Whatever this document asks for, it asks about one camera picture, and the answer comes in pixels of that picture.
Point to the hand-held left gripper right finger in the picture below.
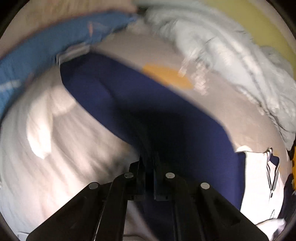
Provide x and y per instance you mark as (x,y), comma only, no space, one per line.
(161,185)

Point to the pale green duvet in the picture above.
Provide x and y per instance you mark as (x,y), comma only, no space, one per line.
(219,46)

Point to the white and navy varsity jacket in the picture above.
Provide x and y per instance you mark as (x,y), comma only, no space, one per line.
(115,92)

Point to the beige pillow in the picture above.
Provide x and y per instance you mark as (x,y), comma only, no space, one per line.
(57,14)

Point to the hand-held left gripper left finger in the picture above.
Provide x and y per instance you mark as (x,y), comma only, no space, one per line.
(138,180)

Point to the blue pillow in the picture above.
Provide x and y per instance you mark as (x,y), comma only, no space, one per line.
(46,46)

